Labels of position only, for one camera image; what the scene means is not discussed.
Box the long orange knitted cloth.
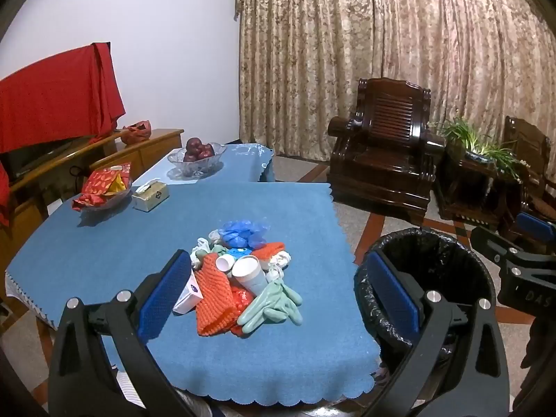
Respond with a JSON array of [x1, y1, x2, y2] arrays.
[[194, 254, 239, 336]]

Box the red cloth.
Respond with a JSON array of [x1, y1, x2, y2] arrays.
[[0, 42, 126, 227]]

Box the red snack packets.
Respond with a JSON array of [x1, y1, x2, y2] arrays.
[[72, 163, 132, 209]]

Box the narrow dark wooden armchair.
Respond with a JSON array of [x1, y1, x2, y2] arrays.
[[497, 115, 556, 244]]

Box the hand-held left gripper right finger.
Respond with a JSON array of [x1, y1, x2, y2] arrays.
[[367, 252, 509, 417]]

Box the green rubber glove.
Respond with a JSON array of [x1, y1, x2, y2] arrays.
[[237, 295, 283, 335], [261, 280, 303, 326]]

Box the glass snack bowl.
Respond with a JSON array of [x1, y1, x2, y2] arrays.
[[76, 182, 133, 213]]

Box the black television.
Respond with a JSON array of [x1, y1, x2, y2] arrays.
[[0, 137, 94, 181]]

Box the large white paper cup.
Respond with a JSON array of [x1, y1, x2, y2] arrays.
[[231, 256, 267, 296]]

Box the red plastic bag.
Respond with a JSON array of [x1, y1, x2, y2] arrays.
[[230, 287, 255, 337]]

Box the dark wooden side table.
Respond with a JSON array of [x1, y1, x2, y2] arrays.
[[434, 143, 522, 231]]

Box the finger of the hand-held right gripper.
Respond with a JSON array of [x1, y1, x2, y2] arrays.
[[517, 212, 556, 253], [471, 225, 522, 270]]

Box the beige patterned curtain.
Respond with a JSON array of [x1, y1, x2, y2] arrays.
[[235, 0, 556, 174]]

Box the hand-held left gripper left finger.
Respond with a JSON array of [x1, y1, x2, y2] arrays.
[[48, 250, 205, 417]]

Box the glass fruit bowl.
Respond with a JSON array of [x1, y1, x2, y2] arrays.
[[167, 142, 227, 179]]

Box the large blue tablecloth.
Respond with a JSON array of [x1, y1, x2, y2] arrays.
[[5, 181, 378, 404]]

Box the small blue tablecloth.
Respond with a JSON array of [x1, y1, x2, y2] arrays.
[[130, 142, 276, 185]]

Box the tissue box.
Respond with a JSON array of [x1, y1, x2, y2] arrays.
[[131, 181, 170, 213]]

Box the light wooden cabinet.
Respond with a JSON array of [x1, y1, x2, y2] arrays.
[[0, 128, 185, 305]]

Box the blue plastic bag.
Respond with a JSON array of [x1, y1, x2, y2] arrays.
[[219, 218, 271, 250]]

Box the small white box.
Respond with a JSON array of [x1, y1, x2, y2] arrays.
[[172, 269, 205, 314]]

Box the green potted plant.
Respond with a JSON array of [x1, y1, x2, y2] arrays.
[[434, 117, 528, 183]]

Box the trash bin with black bag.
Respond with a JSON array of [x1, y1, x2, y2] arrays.
[[354, 227, 507, 400]]

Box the short orange knitted cloth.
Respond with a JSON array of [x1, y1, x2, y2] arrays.
[[252, 242, 286, 265]]

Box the orange plastic bag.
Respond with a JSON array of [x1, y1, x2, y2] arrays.
[[121, 120, 151, 145]]

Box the wide dark wooden armchair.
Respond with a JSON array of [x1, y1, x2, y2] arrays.
[[327, 77, 446, 227]]

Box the pile of red apples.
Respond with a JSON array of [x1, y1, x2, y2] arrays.
[[182, 138, 215, 162]]

